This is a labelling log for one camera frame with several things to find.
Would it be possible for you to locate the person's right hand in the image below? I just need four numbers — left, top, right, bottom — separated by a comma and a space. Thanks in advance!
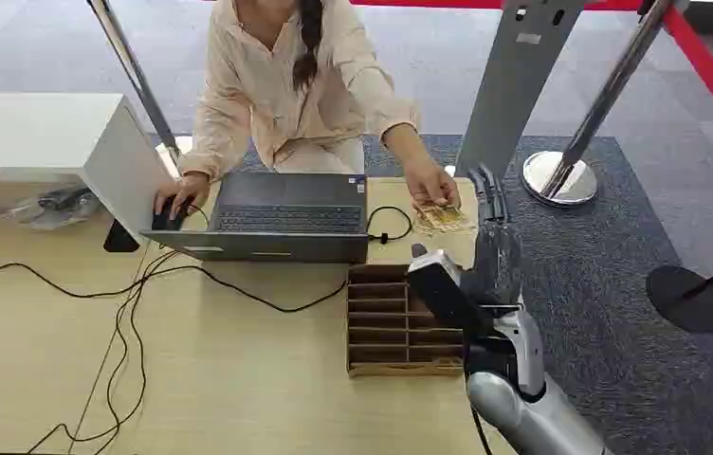
153, 171, 212, 219

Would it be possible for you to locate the person's left hand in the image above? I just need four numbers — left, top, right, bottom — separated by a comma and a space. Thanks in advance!
402, 154, 462, 211

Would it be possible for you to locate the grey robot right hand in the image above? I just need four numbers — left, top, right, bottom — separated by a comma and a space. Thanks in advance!
460, 163, 525, 310

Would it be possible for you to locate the black computer mouse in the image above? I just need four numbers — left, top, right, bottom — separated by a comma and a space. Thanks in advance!
151, 194, 193, 232

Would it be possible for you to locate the black stand foot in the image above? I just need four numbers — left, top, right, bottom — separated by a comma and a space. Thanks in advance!
102, 219, 141, 254

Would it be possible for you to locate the chrome stanchion base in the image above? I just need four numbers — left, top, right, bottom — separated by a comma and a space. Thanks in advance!
521, 150, 599, 208

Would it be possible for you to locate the dark grey laptop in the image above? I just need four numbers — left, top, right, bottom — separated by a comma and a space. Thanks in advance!
140, 172, 371, 264

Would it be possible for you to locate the grey kiosk column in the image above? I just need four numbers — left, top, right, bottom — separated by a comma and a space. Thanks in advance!
454, 0, 588, 181

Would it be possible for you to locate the slim chrome stanchion pole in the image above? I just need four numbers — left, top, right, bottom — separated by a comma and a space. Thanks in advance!
86, 0, 183, 166

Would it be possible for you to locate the person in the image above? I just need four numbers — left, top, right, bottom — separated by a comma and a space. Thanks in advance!
153, 0, 462, 218

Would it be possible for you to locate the clear plastic bag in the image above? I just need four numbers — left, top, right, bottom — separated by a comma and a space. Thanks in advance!
0, 185, 104, 231

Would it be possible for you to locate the wooden card box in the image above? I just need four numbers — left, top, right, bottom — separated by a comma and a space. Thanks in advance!
345, 264, 466, 378

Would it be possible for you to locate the dark grey carpet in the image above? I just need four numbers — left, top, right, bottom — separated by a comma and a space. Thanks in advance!
147, 133, 713, 455

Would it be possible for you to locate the white box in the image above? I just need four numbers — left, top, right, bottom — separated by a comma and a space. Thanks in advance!
0, 92, 174, 244

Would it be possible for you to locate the black round stand base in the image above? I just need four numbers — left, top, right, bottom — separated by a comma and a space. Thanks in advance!
645, 264, 713, 335

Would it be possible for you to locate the red barrier belt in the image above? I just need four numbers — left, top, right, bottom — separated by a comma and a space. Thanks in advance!
348, 0, 713, 157

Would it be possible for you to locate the looped black cable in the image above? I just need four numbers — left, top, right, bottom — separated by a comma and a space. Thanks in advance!
365, 205, 415, 246

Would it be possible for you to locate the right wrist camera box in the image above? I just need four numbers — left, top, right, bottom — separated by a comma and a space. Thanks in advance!
406, 243, 495, 337

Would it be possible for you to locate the long black cable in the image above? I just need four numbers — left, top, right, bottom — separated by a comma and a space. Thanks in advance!
0, 262, 350, 315

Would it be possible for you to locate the thin black cable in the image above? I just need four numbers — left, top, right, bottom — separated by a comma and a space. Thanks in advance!
25, 249, 210, 455

